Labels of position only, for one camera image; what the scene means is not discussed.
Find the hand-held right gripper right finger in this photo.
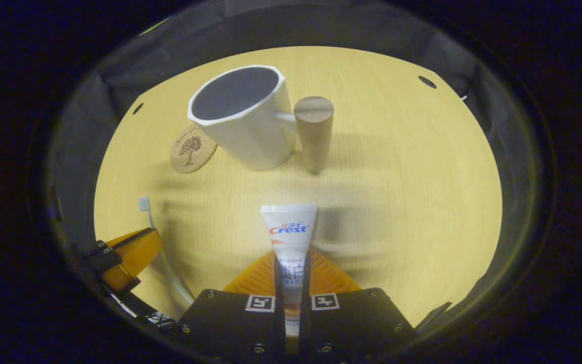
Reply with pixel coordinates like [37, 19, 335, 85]
[299, 247, 418, 360]

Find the white toothpaste tube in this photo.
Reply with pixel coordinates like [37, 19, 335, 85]
[261, 204, 318, 337]

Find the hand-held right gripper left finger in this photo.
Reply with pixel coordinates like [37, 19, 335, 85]
[176, 249, 287, 360]

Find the round wooden coaster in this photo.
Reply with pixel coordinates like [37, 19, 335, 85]
[170, 124, 218, 174]

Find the light wooden desktop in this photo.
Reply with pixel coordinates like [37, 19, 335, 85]
[94, 47, 503, 354]

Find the white cup with wooden handle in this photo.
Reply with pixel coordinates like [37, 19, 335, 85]
[187, 65, 334, 175]

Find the white toothbrush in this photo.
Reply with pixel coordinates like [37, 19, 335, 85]
[138, 196, 196, 306]

